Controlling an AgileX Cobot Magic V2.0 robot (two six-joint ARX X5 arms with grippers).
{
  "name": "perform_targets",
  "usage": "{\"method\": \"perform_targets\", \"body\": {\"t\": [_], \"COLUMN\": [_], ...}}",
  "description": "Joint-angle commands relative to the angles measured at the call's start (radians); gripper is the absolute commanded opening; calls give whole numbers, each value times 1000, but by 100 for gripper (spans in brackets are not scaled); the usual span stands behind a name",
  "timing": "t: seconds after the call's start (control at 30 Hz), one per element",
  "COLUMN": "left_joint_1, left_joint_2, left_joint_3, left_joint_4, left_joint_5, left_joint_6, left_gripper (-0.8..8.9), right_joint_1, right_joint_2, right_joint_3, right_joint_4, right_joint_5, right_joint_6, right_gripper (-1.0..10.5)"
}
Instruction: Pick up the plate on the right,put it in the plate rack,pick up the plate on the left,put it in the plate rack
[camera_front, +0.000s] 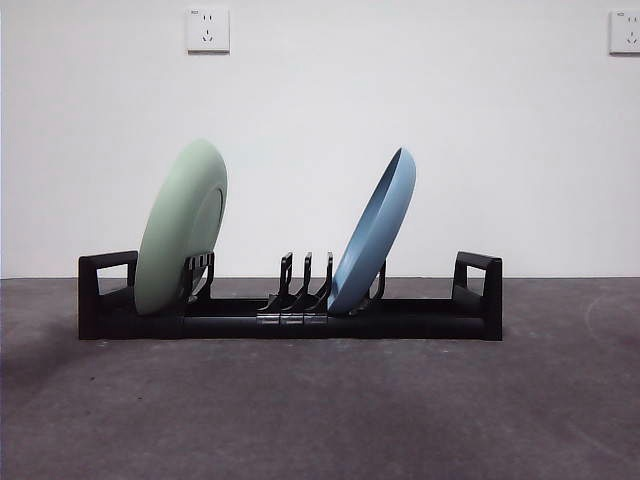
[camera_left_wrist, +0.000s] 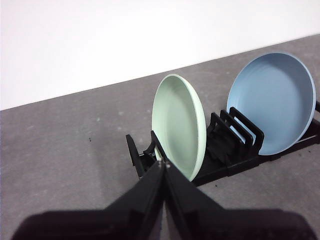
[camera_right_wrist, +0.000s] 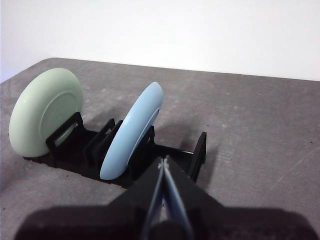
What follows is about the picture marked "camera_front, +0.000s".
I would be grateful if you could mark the blue round plate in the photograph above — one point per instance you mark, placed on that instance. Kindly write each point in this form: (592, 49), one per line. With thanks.
(370, 240)

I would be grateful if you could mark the green round plate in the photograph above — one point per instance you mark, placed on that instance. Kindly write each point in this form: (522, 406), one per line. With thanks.
(175, 225)

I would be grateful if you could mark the black plate rack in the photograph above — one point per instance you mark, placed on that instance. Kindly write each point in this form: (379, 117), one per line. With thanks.
(400, 327)

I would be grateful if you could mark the white wall socket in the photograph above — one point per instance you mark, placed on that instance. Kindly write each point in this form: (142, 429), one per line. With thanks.
(626, 32)
(209, 30)

